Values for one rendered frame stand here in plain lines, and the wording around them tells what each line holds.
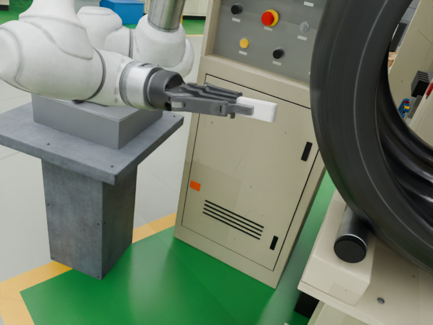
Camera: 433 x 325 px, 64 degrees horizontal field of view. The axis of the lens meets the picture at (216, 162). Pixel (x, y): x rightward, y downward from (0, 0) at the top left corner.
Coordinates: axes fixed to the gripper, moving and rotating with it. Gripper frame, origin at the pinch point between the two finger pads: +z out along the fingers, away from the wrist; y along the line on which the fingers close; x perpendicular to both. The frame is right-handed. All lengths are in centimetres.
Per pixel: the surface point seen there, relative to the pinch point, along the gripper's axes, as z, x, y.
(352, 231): 19.9, 11.9, -9.4
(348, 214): 18.8, 12.3, -4.4
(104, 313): -54, 95, 9
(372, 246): 23.5, 18.1, -2.7
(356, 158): 17.9, -0.7, -12.0
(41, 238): -102, 88, 22
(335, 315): 23, 66, 26
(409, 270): 31.1, 25.3, 3.7
